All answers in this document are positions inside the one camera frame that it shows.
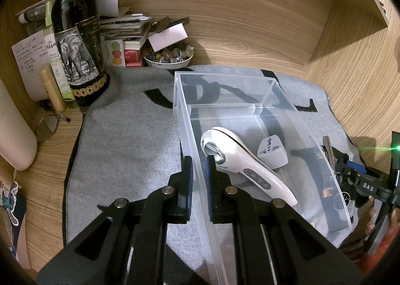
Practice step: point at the white handheld massager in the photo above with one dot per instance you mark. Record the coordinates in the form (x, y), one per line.
(247, 166)

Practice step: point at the grey travel adapter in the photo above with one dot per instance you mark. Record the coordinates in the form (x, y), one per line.
(271, 152)

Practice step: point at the fruit print card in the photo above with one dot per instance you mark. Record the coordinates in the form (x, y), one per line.
(115, 52)

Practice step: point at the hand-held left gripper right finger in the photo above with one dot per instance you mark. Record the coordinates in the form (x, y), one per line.
(211, 188)

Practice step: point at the black round watch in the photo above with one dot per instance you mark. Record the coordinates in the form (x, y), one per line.
(344, 198)

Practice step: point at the person's right forearm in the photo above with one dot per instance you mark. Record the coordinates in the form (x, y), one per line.
(389, 241)

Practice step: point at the white handwritten note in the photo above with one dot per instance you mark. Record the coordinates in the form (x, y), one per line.
(28, 63)

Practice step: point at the red box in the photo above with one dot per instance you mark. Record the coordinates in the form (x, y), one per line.
(133, 57)

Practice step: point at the pile of papers and booklets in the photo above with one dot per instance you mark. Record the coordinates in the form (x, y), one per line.
(122, 16)

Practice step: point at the beige tube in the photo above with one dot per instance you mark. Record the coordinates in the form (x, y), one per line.
(51, 88)

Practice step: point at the white card box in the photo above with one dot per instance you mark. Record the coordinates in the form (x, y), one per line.
(168, 36)

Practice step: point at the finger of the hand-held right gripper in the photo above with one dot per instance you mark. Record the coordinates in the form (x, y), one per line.
(368, 187)
(354, 164)

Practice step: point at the small round mirror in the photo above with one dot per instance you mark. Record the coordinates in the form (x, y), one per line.
(45, 129)

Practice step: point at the dark wine bottle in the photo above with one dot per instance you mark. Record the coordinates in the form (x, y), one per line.
(79, 54)

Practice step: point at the person's right hand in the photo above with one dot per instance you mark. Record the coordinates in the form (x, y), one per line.
(367, 221)

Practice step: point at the cartoon sticker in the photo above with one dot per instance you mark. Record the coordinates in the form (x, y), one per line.
(9, 210)

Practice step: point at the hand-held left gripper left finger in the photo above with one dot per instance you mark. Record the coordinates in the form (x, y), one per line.
(187, 185)

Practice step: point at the grey mat with black letters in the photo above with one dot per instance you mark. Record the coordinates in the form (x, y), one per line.
(125, 154)

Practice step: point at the clear plastic storage box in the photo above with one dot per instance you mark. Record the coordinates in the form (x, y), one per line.
(250, 107)

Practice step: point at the bowl of polished stones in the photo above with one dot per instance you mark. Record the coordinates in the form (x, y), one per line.
(168, 55)

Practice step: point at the cream mug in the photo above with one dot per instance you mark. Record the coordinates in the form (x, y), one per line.
(14, 135)

